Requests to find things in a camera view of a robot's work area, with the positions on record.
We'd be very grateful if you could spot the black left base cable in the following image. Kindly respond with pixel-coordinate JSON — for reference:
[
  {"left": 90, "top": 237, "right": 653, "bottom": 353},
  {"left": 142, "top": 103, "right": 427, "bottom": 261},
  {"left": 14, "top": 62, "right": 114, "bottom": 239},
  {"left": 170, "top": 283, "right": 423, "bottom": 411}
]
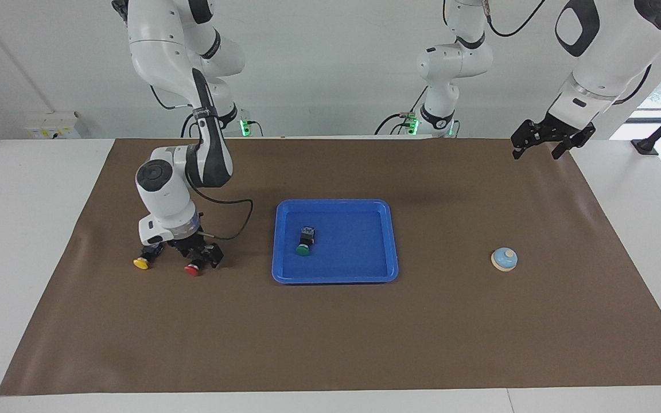
[{"left": 374, "top": 85, "right": 430, "bottom": 136}]

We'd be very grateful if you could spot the white wall socket box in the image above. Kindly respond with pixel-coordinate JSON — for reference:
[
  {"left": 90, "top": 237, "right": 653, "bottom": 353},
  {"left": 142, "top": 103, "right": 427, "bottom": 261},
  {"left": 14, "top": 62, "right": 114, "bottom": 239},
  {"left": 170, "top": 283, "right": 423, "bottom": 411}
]
[{"left": 25, "top": 112, "right": 81, "bottom": 140}]

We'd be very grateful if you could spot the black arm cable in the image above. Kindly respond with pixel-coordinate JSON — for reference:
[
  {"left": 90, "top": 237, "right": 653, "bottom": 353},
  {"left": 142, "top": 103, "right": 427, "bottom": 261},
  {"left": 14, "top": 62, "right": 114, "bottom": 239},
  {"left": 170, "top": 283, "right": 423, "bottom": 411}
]
[
  {"left": 184, "top": 169, "right": 254, "bottom": 240},
  {"left": 483, "top": 0, "right": 546, "bottom": 38}
]

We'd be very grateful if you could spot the red push button switch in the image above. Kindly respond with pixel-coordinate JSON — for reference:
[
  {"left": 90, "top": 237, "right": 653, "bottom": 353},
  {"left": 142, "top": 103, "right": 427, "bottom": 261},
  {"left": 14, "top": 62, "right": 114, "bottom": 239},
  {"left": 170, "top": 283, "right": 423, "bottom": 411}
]
[{"left": 184, "top": 252, "right": 208, "bottom": 277}]

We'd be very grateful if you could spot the green push button switch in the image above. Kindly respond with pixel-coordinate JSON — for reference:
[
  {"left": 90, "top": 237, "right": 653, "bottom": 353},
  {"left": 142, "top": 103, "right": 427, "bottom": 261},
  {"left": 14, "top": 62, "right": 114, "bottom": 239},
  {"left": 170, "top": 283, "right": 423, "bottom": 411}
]
[{"left": 295, "top": 227, "right": 316, "bottom": 256}]

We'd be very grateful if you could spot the blue plastic tray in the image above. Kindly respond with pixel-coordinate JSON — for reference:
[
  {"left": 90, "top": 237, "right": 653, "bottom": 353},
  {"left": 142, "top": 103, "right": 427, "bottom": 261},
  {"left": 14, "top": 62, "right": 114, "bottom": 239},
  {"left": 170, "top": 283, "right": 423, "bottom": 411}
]
[{"left": 271, "top": 199, "right": 399, "bottom": 285}]

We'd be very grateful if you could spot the black right base cable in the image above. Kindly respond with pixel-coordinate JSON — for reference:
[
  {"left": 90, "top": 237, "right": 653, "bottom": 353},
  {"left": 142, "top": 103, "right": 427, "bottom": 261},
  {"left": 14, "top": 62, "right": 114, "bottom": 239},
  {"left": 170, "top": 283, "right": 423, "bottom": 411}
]
[{"left": 180, "top": 111, "right": 205, "bottom": 138}]

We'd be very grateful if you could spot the brown table mat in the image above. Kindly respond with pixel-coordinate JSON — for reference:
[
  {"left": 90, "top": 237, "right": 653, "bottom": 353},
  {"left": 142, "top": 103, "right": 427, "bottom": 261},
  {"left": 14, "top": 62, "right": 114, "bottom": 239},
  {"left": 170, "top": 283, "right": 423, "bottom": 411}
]
[{"left": 0, "top": 137, "right": 661, "bottom": 396}]

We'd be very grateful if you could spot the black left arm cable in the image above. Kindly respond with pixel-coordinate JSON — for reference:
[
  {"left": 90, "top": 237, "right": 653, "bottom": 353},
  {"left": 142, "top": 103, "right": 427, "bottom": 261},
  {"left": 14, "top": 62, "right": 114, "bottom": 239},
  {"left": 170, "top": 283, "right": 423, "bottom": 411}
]
[{"left": 483, "top": 0, "right": 546, "bottom": 38}]

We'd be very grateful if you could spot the yellow push button switch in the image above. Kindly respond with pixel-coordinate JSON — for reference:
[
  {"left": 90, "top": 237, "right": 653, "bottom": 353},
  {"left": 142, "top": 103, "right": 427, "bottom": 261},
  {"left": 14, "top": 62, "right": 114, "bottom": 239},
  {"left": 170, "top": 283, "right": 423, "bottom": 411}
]
[{"left": 133, "top": 244, "right": 165, "bottom": 271}]

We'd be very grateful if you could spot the black base cable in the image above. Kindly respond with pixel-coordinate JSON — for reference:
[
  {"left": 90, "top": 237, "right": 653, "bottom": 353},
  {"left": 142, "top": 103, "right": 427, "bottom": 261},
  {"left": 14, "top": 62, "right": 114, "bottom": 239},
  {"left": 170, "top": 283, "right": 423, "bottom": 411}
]
[
  {"left": 180, "top": 111, "right": 205, "bottom": 138},
  {"left": 374, "top": 85, "right": 430, "bottom": 136}
]

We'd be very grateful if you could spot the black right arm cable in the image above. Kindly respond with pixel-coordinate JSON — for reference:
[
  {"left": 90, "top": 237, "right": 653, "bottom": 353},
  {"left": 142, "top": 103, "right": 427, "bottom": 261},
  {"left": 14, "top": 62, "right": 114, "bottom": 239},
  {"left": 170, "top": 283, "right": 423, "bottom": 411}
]
[{"left": 184, "top": 169, "right": 254, "bottom": 240}]

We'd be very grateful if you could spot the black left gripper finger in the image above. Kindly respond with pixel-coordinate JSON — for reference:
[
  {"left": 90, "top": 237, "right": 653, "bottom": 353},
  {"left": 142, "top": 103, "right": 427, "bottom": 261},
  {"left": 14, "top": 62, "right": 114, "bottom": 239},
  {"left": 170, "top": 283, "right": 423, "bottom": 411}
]
[
  {"left": 552, "top": 122, "right": 597, "bottom": 161},
  {"left": 511, "top": 119, "right": 541, "bottom": 161}
]

